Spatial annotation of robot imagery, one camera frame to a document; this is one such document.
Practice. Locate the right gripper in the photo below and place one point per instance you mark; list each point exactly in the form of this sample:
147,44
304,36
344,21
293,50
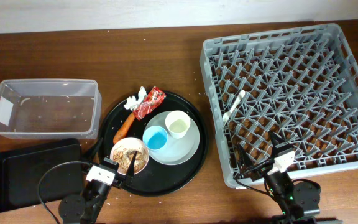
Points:
247,163

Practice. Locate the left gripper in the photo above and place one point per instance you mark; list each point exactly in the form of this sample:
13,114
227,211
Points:
92,153

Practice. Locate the orange carrot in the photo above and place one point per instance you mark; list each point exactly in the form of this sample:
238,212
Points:
122,132

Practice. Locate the blue cup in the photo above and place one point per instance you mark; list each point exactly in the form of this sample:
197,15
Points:
155,138

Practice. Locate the white tissue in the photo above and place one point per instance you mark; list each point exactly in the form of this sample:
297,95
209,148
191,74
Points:
134,101

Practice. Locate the red snack wrapper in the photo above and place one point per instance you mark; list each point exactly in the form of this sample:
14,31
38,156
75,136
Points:
151,102

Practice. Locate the white cup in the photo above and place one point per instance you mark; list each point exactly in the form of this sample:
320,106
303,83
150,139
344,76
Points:
178,123

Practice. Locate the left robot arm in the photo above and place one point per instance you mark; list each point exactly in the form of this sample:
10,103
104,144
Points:
86,206

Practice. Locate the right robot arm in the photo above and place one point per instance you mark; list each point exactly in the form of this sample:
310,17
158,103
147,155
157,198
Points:
298,199

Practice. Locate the grey dishwasher rack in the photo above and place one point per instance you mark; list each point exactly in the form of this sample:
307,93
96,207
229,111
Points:
301,83

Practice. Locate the bowl with food scraps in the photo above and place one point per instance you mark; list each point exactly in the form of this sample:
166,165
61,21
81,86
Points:
123,152

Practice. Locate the white plastic spoon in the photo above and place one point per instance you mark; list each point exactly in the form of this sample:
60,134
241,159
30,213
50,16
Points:
228,114

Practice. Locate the light grey plate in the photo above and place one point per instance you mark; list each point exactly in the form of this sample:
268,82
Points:
177,150

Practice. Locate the round black tray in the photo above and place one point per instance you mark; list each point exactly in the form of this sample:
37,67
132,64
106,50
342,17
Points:
157,179

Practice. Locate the black rectangular tray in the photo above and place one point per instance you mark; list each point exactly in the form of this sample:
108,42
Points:
21,170

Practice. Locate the clear plastic bin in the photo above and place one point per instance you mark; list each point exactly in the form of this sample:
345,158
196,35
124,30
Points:
49,108

